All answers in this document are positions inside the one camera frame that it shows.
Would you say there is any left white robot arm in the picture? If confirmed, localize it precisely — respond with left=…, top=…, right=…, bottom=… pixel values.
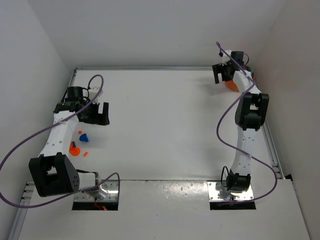
left=28, top=86, right=110, bottom=197

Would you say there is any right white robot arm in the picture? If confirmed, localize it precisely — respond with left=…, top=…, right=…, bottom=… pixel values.
left=212, top=50, right=270, bottom=193

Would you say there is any orange round divided container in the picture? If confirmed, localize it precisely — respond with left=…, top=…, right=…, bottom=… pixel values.
left=224, top=65, right=254, bottom=93

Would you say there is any blue lego piece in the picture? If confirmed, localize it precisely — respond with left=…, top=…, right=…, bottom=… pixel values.
left=79, top=133, right=89, bottom=143

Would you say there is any orange round lego piece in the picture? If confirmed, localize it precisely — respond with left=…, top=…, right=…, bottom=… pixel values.
left=69, top=147, right=81, bottom=156

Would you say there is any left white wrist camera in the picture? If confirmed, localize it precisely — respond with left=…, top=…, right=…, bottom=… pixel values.
left=87, top=87, right=103, bottom=102

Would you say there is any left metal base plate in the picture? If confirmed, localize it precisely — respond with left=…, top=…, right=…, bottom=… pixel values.
left=73, top=180, right=119, bottom=203

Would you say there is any metal base plate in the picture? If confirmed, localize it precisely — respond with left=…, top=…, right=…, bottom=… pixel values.
left=73, top=180, right=119, bottom=203
left=207, top=181, right=254, bottom=202

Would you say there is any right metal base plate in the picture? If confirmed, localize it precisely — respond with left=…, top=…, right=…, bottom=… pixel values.
left=207, top=181, right=254, bottom=202

